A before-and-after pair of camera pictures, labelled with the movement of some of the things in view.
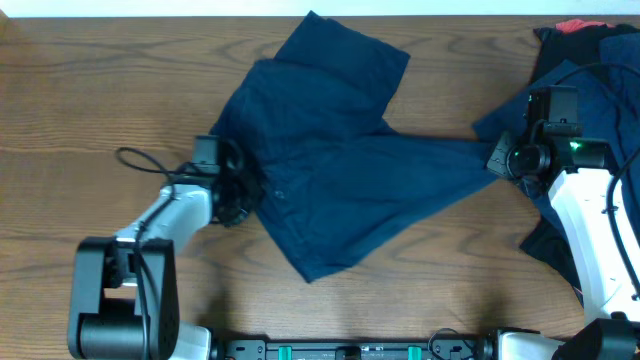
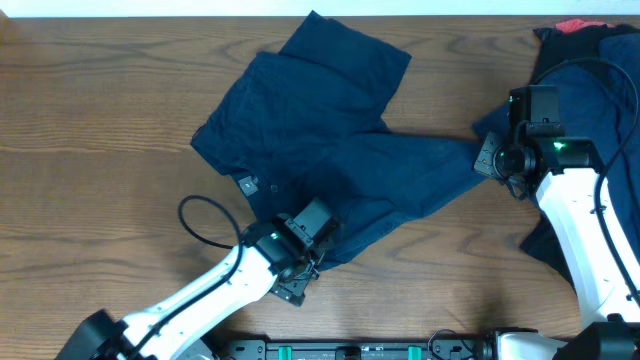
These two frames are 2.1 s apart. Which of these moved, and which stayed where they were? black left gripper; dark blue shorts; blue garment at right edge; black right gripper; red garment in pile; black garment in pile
Moved: black left gripper; black right gripper
Stayed: dark blue shorts; black garment in pile; blue garment at right edge; red garment in pile
